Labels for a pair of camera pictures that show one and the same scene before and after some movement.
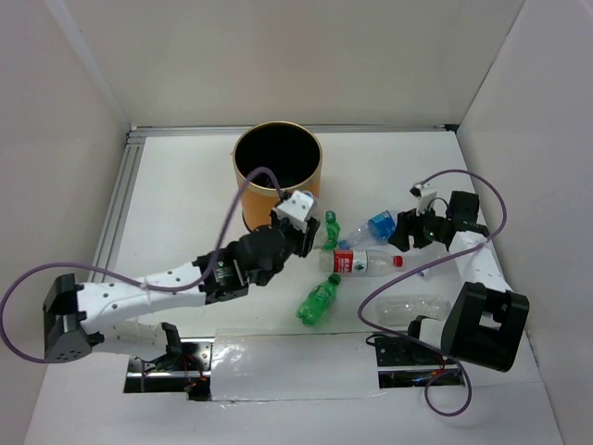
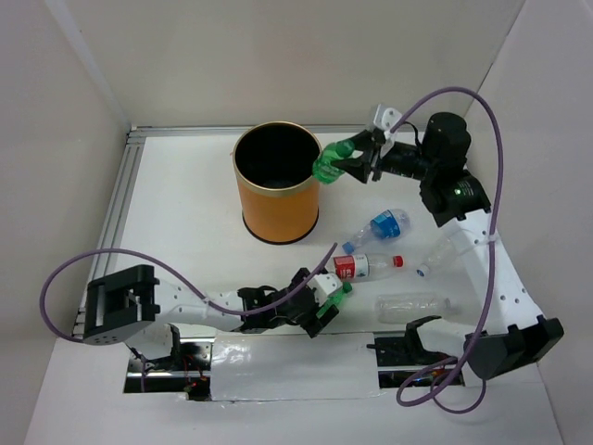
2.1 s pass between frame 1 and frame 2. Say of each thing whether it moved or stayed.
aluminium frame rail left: stayed
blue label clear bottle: stayed
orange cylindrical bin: stayed
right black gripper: moved
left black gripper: moved
